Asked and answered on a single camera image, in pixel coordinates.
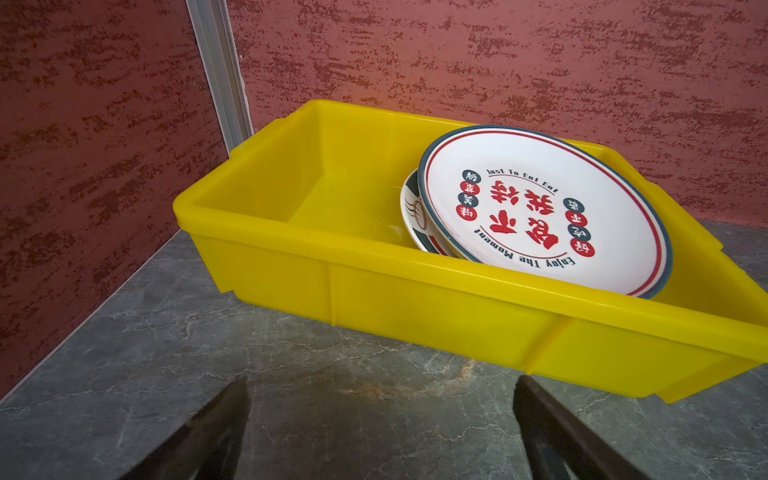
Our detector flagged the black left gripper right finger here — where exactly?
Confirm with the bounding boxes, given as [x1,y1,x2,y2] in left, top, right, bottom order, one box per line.
[513,375,647,479]

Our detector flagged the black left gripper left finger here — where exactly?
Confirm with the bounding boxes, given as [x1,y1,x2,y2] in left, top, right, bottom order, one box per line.
[122,377,250,479]

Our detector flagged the white plate red characters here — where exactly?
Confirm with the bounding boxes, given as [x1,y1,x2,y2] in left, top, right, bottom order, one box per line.
[416,125,674,299]

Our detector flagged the white plate green red rim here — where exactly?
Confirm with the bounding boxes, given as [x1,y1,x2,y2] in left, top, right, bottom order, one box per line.
[400,170,460,258]

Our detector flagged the yellow plastic bin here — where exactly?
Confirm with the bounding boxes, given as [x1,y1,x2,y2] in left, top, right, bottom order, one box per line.
[173,100,767,403]

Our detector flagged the silver left corner wall strip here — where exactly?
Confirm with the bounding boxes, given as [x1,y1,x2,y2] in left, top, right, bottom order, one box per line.
[185,0,254,153]

